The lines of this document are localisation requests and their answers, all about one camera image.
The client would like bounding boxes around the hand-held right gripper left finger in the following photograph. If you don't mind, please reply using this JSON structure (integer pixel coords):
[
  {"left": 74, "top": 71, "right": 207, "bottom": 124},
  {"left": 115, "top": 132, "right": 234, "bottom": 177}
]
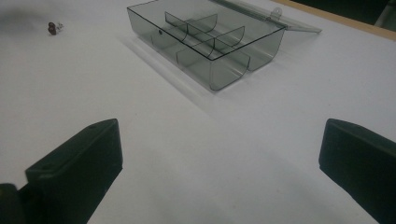
[{"left": 18, "top": 118, "right": 123, "bottom": 224}]

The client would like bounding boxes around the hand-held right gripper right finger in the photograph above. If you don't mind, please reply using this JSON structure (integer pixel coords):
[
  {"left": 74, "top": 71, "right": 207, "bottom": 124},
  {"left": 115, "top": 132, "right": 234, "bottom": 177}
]
[{"left": 318, "top": 118, "right": 396, "bottom": 224}]

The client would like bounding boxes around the clear grey plastic compartment box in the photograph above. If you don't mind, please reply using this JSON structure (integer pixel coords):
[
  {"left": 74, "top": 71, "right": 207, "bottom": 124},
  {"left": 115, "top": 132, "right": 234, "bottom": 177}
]
[{"left": 126, "top": 0, "right": 323, "bottom": 91}]

